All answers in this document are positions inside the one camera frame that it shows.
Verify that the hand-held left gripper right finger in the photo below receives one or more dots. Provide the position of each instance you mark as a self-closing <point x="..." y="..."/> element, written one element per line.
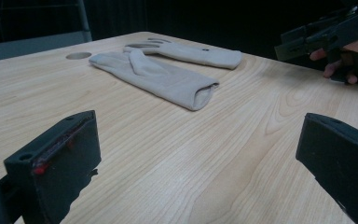
<point x="341" y="155"/>

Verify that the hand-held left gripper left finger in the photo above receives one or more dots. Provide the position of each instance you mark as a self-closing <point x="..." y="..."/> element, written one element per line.
<point x="62" y="161"/>

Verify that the plain beige glove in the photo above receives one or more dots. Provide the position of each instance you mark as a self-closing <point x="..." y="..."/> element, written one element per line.
<point x="167" y="84"/>

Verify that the beige glove with black button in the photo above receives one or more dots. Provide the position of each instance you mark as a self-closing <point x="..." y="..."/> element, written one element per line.
<point x="192" y="54"/>

